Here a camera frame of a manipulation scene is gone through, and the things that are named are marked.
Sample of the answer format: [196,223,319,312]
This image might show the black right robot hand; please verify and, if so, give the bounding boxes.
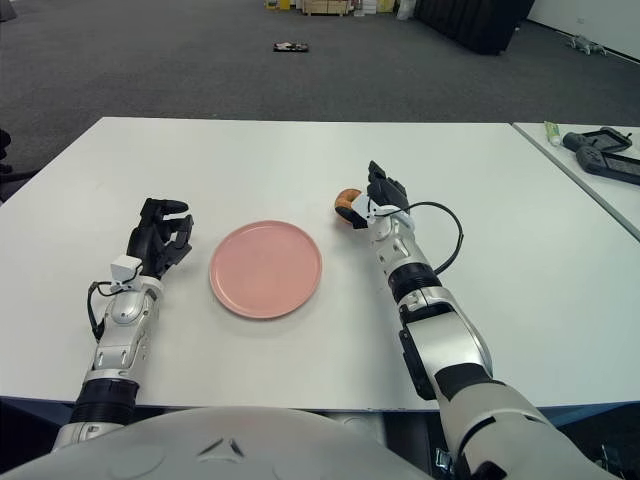
[333,159,412,231]

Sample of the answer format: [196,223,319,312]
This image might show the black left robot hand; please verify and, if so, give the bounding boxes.
[125,197,195,281]

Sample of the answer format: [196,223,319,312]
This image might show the red yellow apple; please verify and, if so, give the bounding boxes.
[333,187,364,224]

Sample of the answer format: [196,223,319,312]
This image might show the pink round plate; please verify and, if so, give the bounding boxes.
[209,219,324,320]

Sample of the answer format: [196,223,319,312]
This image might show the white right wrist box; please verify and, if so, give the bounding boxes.
[352,194,377,230]

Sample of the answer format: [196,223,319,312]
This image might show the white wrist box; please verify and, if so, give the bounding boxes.
[110,255,144,291]
[352,194,377,230]

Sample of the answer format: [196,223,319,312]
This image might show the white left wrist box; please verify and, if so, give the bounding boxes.
[110,255,144,291]

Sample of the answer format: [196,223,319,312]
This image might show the black office chair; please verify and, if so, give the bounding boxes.
[0,128,36,201]

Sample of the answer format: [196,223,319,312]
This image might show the white and yellow boxes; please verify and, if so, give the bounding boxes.
[352,0,399,16]

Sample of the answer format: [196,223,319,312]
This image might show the black curtain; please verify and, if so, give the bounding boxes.
[414,0,537,56]

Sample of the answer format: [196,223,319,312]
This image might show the wooden crate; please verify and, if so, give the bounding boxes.
[301,0,349,17]

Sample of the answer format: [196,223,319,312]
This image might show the grey robot torso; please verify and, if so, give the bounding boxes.
[0,406,436,480]

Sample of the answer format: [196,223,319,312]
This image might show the black handheld controller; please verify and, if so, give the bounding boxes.
[562,127,632,154]
[575,145,640,187]

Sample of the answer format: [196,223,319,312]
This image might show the grey quadruped robot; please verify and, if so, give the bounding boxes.
[569,34,609,57]

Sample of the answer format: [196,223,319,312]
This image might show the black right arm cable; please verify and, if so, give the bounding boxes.
[394,200,464,275]

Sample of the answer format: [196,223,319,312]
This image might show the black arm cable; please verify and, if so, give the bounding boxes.
[87,280,119,344]
[394,200,464,275]

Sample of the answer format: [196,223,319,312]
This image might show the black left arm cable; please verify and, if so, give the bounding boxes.
[87,280,119,344]

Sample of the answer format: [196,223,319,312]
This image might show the blue table frame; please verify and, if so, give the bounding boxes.
[0,397,640,427]

